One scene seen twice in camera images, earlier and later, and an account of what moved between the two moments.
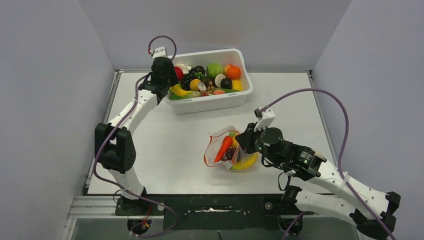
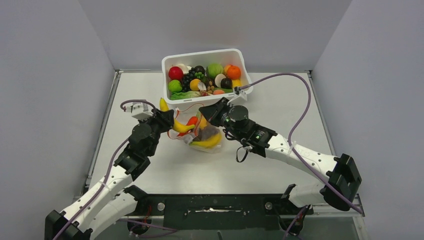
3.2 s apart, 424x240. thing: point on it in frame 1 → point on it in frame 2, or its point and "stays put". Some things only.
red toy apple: (179, 72) stays put
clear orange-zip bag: (222, 147) → (192, 126)
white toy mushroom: (201, 86) stays put
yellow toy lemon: (194, 84) stays put
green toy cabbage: (215, 69) stays put
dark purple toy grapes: (229, 153) → (208, 132)
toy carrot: (224, 145) → (193, 121)
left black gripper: (173, 81) → (164, 119)
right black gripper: (245, 138) → (212, 112)
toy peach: (218, 92) stays put
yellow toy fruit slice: (236, 85) stays put
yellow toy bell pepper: (235, 143) → (203, 122)
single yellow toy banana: (178, 90) → (177, 126)
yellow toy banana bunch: (249, 161) → (211, 142)
